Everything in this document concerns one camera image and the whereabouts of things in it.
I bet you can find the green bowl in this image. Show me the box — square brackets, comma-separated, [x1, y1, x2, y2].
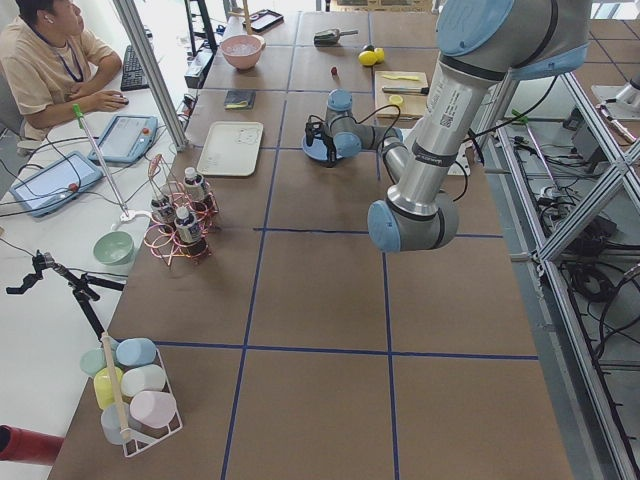
[93, 231, 134, 266]

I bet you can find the near teach pendant tablet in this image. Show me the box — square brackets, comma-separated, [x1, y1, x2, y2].
[9, 151, 104, 217]

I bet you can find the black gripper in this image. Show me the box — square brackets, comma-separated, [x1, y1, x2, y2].
[305, 117, 335, 168]

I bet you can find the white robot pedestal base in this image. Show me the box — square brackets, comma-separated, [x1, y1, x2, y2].
[448, 142, 471, 176]

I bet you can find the seated person beige shirt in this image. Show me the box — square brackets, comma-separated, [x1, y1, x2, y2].
[1, 1, 128, 141]

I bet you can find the yellow plastic knife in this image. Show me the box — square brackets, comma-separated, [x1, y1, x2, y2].
[381, 74, 421, 82]

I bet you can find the blue plate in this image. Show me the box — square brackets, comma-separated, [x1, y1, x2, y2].
[301, 134, 359, 166]

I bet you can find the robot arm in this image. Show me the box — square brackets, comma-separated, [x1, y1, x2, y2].
[303, 1, 591, 252]

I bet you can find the wooden cutting board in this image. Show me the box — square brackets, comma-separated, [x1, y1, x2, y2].
[374, 71, 429, 119]

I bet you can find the black keyboard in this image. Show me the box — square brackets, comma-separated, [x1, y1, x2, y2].
[120, 45, 149, 91]

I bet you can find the yellow cup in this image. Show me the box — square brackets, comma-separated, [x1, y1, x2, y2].
[93, 368, 115, 410]

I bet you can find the cream bear tray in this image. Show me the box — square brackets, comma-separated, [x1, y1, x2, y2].
[196, 121, 264, 177]

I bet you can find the bottle left in rack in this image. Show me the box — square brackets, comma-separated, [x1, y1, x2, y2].
[151, 188, 175, 233]

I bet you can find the yellow lemon front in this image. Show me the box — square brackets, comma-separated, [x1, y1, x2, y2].
[358, 50, 378, 67]

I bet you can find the yellow lemon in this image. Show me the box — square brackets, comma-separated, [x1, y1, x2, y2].
[373, 47, 385, 64]
[358, 50, 378, 67]

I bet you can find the yellow lemon back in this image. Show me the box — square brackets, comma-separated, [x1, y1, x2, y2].
[373, 47, 385, 64]

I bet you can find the bottle front in rack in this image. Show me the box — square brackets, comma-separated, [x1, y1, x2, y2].
[175, 206, 206, 256]

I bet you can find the grey folded cloth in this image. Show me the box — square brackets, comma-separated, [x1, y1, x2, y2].
[224, 89, 256, 110]

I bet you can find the metal scoop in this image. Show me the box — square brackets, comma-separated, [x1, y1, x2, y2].
[313, 29, 359, 46]

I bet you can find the half lemon slice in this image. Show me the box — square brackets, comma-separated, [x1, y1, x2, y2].
[388, 94, 404, 107]

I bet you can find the blue cup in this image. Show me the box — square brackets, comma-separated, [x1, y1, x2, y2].
[116, 337, 156, 367]

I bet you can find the bottle right in rack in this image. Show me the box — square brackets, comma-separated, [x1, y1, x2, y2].
[184, 167, 206, 211]

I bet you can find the red cylinder object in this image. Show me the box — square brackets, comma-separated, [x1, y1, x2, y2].
[1, 425, 64, 466]

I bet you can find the teach pendant tablet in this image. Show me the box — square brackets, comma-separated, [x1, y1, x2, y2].
[9, 151, 104, 217]
[96, 115, 159, 165]

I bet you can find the far teach pendant tablet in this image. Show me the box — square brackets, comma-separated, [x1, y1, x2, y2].
[96, 115, 159, 165]

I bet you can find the white cup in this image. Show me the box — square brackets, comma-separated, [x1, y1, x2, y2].
[121, 364, 166, 397]

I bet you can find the aluminium frame post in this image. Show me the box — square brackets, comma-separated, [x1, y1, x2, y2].
[113, 0, 188, 152]

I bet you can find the pink bowl with ice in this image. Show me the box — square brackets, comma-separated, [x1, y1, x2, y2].
[220, 34, 266, 70]

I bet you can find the steel muddler black tip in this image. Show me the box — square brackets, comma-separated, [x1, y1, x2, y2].
[382, 86, 429, 96]

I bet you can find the white wire cup rack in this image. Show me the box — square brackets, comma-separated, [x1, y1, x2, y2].
[100, 334, 183, 458]

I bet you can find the pink cup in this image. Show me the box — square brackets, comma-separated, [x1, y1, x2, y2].
[129, 390, 177, 429]

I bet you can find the copper wire bottle rack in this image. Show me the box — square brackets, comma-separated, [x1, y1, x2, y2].
[143, 154, 219, 267]

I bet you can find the black tripod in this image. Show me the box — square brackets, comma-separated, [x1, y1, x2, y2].
[5, 251, 125, 340]

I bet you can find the bottle in rack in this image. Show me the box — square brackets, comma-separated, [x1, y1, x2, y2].
[175, 206, 206, 256]
[184, 167, 206, 211]
[151, 188, 175, 233]

